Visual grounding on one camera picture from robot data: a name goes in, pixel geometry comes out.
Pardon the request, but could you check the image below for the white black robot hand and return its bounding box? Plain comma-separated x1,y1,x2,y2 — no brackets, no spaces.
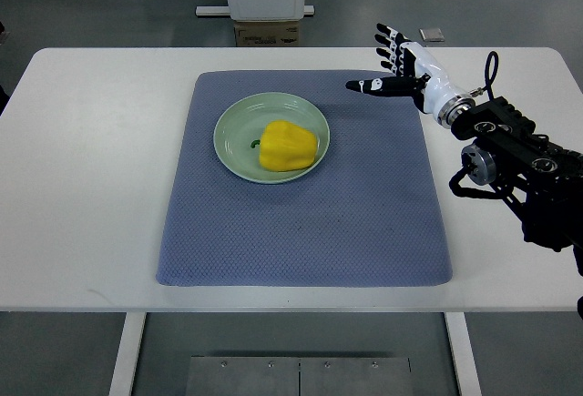
345,24,475,127

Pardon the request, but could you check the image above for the yellow bell pepper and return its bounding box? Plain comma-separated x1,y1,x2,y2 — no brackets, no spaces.
250,120,318,172

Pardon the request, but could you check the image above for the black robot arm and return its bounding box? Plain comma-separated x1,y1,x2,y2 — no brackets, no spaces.
449,51,582,266

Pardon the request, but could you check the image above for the small grey floor plate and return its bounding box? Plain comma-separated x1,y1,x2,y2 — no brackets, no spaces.
419,27,445,43

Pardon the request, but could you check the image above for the light green plate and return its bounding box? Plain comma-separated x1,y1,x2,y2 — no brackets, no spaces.
213,92,331,184

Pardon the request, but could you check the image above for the blue quilted mat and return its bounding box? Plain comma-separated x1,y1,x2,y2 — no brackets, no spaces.
156,70,452,287

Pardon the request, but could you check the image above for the cardboard box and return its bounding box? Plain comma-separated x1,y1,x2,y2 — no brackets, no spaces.
234,21,300,47

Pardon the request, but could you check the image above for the right white table leg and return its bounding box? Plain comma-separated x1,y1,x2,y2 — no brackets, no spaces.
445,312,482,396

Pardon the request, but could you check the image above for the white table leg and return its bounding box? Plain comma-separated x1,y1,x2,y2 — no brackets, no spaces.
445,312,482,396
108,312,147,396

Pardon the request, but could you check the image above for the left white table leg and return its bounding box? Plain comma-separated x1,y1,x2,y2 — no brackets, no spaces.
108,312,147,396

